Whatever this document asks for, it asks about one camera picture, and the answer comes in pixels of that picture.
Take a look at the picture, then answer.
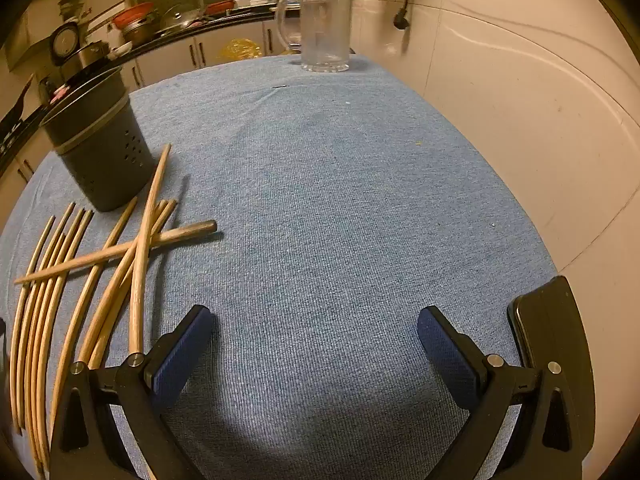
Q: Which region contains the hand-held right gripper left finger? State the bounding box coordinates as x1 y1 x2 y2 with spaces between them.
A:
50 305 216 480

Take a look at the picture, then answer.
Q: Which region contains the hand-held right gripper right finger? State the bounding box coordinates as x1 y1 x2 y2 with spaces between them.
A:
417 306 586 480

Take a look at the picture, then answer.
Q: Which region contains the bunch of wooden chopsticks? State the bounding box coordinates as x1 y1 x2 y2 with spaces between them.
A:
9 143 218 480

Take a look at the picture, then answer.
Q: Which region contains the dark grey utensil holder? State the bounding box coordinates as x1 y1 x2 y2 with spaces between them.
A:
39 65 157 213

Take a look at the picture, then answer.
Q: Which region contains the black smartphone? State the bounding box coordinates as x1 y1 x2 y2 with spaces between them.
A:
506 275 596 386

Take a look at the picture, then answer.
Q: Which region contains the blue tablecloth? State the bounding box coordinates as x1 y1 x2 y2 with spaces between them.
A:
0 54 561 480

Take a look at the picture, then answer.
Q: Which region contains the black wok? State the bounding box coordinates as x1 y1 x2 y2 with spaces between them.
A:
0 74 36 133

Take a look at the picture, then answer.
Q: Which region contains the yellow plastic bag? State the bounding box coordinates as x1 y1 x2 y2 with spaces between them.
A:
220 37 263 61

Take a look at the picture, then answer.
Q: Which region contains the steel pot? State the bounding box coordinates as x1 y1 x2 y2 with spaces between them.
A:
120 17 161 46

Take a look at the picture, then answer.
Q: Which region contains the silver rice cooker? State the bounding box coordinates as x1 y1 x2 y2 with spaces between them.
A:
49 19 110 71

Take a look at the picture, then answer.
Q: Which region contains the glass pot lid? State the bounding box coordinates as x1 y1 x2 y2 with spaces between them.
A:
160 4 203 31

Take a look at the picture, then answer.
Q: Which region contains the red plastic basin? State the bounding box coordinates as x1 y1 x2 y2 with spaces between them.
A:
112 2 156 28

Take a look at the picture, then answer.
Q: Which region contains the clear glass mug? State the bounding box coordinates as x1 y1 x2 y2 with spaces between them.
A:
274 0 353 73

